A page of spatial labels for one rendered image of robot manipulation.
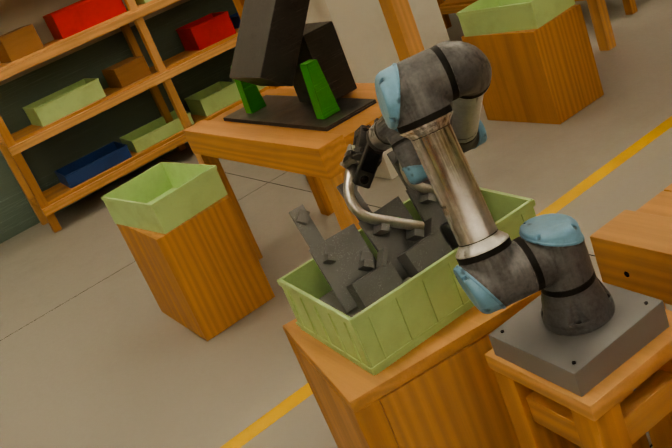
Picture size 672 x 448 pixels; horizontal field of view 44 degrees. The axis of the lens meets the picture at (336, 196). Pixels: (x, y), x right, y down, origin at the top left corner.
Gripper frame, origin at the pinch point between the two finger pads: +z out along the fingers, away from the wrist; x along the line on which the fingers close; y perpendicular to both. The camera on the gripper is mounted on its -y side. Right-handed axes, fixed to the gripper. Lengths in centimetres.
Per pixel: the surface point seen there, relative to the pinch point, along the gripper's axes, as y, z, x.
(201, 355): -25, 220, -8
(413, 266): -23.4, -0.9, -21.3
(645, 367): -53, -66, -45
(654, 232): -17, -50, -60
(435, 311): -37.9, -14.0, -22.9
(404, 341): -47, -12, -16
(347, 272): -27.1, 6.7, -5.3
